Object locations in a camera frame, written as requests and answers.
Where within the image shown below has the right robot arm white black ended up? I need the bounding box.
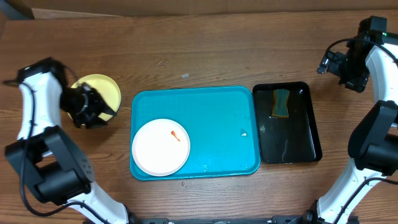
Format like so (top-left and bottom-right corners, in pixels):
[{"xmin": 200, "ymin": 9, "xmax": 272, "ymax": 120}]
[{"xmin": 293, "ymin": 33, "xmax": 397, "ymax": 223}]

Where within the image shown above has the black rectangular wash tray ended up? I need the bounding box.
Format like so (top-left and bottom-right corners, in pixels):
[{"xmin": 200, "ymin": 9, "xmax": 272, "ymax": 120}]
[{"xmin": 252, "ymin": 82, "xmax": 323, "ymax": 164}]

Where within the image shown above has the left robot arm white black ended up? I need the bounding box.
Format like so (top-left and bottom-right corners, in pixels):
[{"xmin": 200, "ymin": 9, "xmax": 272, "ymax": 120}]
[{"xmin": 3, "ymin": 57, "xmax": 140, "ymax": 223}]

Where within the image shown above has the cardboard sheet at back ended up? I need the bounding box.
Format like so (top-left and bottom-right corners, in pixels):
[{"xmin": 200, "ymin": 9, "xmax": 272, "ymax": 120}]
[{"xmin": 1, "ymin": 0, "xmax": 397, "ymax": 18}]

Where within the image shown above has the green yellow scrubbing sponge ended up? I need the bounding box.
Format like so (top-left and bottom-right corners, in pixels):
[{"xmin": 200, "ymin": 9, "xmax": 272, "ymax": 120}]
[{"xmin": 271, "ymin": 89, "xmax": 290, "ymax": 118}]

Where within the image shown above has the light green round plate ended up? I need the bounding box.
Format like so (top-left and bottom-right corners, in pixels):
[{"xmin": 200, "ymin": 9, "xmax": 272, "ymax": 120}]
[{"xmin": 70, "ymin": 74, "xmax": 121, "ymax": 124}]

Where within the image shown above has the white plate with ketchup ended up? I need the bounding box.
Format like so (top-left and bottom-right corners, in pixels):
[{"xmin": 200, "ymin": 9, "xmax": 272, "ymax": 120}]
[{"xmin": 131, "ymin": 119, "xmax": 190, "ymax": 177}]

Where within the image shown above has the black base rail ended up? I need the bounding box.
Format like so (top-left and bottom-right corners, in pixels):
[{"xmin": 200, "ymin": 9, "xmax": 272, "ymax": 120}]
[{"xmin": 137, "ymin": 215, "xmax": 309, "ymax": 224}]

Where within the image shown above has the teal plastic serving tray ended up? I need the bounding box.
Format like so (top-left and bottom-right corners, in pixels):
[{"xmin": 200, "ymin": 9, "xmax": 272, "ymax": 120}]
[{"xmin": 131, "ymin": 86, "xmax": 261, "ymax": 180}]

